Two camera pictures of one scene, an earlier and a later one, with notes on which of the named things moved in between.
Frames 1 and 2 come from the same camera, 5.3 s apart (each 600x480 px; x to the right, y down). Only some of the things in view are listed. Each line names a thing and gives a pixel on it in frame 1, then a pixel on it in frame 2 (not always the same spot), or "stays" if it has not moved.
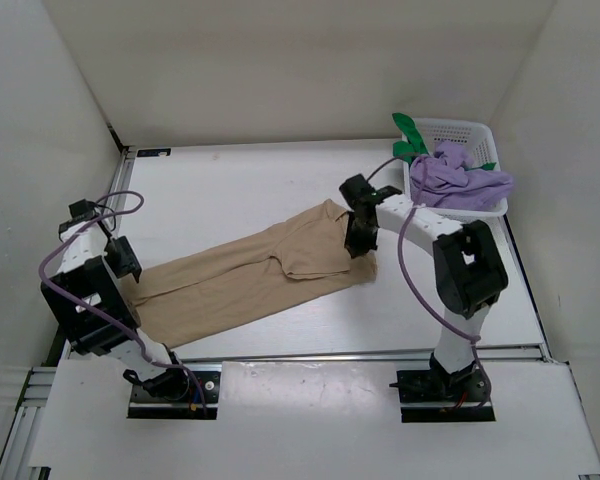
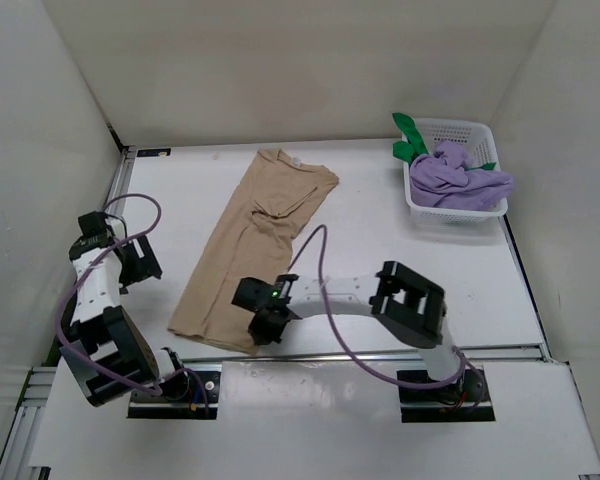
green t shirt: [415, 145] stays
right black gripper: [359, 239] -> [266, 326]
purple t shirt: [446, 180] stays
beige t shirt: [180, 295] -> [254, 240]
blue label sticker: [153, 152] stays
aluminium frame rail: [31, 418] stays
